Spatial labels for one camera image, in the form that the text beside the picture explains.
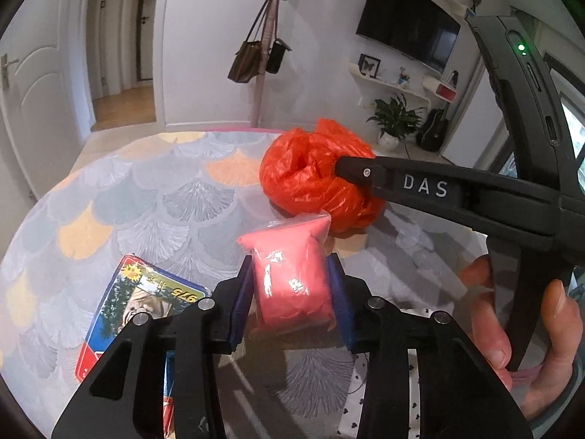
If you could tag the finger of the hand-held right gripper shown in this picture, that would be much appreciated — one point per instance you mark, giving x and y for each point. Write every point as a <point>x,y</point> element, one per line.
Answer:
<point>361,173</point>

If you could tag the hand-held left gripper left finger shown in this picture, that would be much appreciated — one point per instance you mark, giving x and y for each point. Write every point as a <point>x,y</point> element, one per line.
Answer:
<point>240,304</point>

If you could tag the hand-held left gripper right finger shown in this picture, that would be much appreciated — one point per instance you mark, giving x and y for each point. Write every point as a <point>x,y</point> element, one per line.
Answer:
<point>339,304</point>

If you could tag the pink plastic packet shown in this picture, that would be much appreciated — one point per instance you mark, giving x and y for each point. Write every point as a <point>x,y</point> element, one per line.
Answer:
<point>288,274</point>

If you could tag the red plastic bag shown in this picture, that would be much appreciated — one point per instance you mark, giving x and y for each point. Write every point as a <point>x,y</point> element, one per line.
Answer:
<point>301,169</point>

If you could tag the person's right hand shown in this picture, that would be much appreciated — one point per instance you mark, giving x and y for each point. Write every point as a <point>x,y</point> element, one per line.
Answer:
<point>484,324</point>

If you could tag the potted green plant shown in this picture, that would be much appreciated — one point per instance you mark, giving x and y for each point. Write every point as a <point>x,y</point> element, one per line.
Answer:
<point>393,116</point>

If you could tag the black guitar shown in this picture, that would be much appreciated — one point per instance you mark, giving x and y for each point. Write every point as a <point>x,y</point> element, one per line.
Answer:
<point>433,130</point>

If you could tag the white tall refrigerator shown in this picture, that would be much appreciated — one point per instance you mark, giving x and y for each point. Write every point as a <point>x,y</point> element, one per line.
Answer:
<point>475,137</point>

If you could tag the small shelf ornament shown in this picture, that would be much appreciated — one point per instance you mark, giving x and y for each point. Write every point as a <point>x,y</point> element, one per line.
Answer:
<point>402,77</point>

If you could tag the blue picture card packet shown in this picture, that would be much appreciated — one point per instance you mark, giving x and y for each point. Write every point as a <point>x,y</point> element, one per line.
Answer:
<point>137,283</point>

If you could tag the framed butterfly picture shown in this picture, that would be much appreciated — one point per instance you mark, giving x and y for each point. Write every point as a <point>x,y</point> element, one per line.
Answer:
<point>369,65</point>

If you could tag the white dotted cloth pouch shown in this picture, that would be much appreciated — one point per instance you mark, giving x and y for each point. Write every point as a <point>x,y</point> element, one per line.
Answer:
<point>352,416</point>

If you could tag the pink coat rack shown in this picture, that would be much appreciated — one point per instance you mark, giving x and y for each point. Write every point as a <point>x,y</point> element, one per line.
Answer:
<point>260,100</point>

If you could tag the small black bag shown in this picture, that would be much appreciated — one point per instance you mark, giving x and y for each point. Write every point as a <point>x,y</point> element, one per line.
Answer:
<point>274,59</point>

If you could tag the brown handbag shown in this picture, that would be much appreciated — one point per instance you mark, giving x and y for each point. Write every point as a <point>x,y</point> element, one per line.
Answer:
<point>244,64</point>

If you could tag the hallway door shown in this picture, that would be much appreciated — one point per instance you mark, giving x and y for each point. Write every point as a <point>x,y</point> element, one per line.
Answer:
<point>145,23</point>

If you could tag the white panel door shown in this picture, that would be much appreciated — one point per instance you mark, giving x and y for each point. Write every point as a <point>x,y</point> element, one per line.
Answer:
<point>32,100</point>

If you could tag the white low wall shelf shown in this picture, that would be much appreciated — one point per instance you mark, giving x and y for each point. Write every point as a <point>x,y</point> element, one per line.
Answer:
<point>388,84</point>

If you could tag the white red wall box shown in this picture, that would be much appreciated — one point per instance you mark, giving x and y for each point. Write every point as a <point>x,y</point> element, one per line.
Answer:
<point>441,91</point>

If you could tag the wall television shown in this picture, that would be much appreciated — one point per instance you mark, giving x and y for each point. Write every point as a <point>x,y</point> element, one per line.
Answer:
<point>402,18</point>

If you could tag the small blue wall cubby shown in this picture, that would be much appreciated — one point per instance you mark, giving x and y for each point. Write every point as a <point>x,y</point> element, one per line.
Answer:
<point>469,13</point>

